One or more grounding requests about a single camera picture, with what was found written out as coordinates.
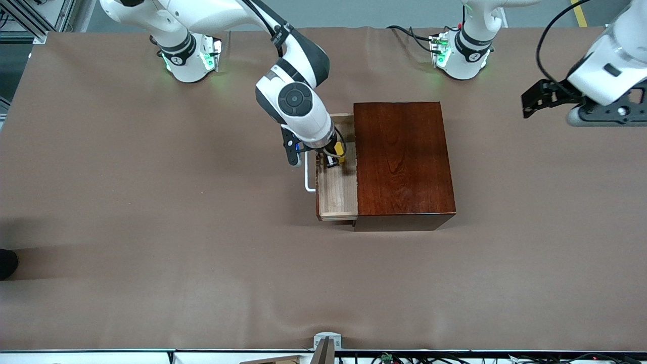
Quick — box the light wooden drawer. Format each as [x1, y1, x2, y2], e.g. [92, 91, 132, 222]
[305, 112, 358, 221]

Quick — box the dark brown wooden cabinet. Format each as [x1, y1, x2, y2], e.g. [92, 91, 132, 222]
[352, 102, 457, 232]

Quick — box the brown table cover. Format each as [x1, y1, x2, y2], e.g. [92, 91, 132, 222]
[0, 26, 647, 352]

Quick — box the brown cardboard piece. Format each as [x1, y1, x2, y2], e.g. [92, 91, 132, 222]
[239, 355, 302, 364]

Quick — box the black round object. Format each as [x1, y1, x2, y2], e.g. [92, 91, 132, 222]
[0, 249, 19, 281]

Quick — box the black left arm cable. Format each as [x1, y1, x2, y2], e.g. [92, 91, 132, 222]
[536, 0, 592, 89]

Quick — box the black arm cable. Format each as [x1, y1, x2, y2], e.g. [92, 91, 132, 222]
[536, 0, 592, 89]
[242, 0, 285, 57]

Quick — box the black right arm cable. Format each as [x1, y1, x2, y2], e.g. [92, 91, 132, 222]
[242, 0, 285, 57]

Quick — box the black left base cable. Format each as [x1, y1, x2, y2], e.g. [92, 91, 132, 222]
[387, 24, 440, 54]

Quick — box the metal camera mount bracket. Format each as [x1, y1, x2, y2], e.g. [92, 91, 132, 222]
[310, 332, 343, 364]

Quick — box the white table edge rail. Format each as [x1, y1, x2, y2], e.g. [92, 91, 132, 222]
[0, 348, 647, 364]

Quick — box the aluminium frame profile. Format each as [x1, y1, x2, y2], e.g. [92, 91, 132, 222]
[0, 0, 76, 43]

